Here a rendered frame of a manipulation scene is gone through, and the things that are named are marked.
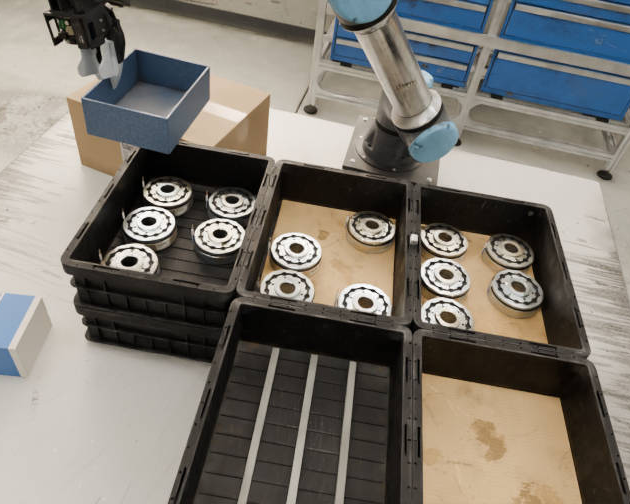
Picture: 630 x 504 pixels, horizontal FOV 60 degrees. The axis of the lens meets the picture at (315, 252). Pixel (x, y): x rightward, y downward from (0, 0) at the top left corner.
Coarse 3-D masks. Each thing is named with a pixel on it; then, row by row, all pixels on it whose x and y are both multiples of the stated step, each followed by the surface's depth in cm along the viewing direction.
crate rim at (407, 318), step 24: (312, 168) 118; (336, 168) 119; (408, 192) 116; (264, 216) 105; (408, 216) 110; (408, 240) 107; (408, 264) 100; (240, 288) 92; (408, 288) 97; (336, 312) 90; (360, 312) 91; (408, 312) 92
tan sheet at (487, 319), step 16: (480, 240) 123; (464, 256) 118; (480, 256) 119; (480, 272) 115; (528, 272) 117; (480, 288) 112; (464, 304) 108; (480, 304) 109; (480, 320) 106; (496, 320) 106; (512, 320) 107; (528, 320) 107; (512, 336) 104; (528, 336) 105; (544, 336) 105
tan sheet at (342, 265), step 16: (288, 208) 123; (304, 208) 124; (320, 208) 124; (288, 224) 119; (304, 224) 120; (320, 224) 120; (336, 224) 121; (272, 240) 115; (320, 240) 117; (336, 240) 117; (336, 256) 114; (352, 256) 114; (368, 256) 115; (384, 256) 116; (320, 272) 110; (336, 272) 111; (352, 272) 111; (368, 272) 112; (384, 272) 112; (320, 288) 107; (336, 288) 108; (384, 288) 109
